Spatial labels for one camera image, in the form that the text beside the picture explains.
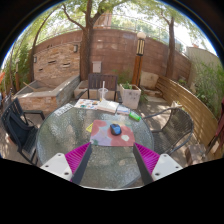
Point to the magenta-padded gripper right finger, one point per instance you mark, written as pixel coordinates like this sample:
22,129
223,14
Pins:
148,156

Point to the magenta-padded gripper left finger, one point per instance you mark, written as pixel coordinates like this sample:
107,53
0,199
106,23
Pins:
77,156

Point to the blue computer mouse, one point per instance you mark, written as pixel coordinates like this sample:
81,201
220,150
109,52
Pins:
115,129

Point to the floral print mouse pad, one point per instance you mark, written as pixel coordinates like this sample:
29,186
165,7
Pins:
103,135

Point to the yellow sticky note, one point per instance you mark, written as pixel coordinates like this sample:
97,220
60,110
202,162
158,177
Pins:
89,128

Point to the brown wicker patio chair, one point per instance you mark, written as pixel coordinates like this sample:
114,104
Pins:
176,130

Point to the white printed paper strip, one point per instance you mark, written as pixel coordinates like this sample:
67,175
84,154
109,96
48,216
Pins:
63,109

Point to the small pale booklet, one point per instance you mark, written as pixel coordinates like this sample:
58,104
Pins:
123,110

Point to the colourful printed magazine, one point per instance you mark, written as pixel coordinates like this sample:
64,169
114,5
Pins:
86,104

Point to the open book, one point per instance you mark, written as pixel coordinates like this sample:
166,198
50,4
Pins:
107,106

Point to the white square planter with plant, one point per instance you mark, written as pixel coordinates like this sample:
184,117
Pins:
130,97

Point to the black metal patio chair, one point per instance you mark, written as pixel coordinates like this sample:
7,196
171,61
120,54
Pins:
18,130

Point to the curved wooden slat fence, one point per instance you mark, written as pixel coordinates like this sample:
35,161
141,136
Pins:
190,106

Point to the raised brick planter bed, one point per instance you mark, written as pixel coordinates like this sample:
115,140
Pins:
46,98

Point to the clear plastic cup with straw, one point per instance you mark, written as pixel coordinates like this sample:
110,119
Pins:
103,95

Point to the dark wooden slatted chair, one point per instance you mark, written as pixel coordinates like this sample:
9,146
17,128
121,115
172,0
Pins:
111,82

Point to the forked tree trunk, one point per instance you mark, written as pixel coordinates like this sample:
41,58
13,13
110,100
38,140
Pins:
85,53

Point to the curved leaning tree trunk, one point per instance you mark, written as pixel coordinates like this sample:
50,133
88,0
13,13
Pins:
31,63

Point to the slim tree trunk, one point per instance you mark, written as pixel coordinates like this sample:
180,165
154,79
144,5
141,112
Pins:
170,50

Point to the wooden garden lamp post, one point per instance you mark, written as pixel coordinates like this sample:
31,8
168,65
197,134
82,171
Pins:
137,66

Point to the white electrical wall box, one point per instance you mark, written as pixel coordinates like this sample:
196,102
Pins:
97,66

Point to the wall lantern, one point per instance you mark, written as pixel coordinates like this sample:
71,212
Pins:
75,48
35,59

